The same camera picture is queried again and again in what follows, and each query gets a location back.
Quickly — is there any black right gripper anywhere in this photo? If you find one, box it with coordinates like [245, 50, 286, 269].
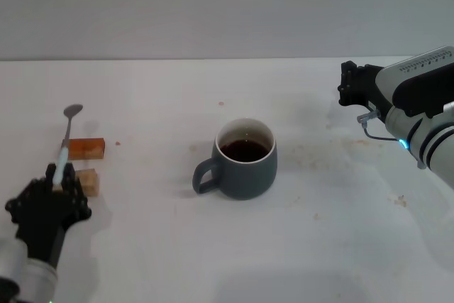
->
[336, 60, 395, 113]

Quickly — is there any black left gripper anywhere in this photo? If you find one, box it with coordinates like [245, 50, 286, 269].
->
[4, 162, 93, 269]

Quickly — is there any blue handled metal spoon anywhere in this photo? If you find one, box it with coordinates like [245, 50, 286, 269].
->
[52, 104, 84, 192]

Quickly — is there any grey ceramic cup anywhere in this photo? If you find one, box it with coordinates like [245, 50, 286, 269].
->
[192, 117, 278, 201]

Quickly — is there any light notched wooden block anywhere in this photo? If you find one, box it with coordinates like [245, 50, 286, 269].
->
[75, 168, 100, 197]

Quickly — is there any reddish brown wooden block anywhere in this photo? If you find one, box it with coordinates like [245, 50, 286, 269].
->
[66, 136, 106, 161]

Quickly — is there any dark coffee liquid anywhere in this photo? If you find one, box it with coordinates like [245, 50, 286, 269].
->
[218, 139, 272, 164]

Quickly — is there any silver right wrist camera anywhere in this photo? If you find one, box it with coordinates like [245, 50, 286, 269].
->
[375, 45, 454, 120]

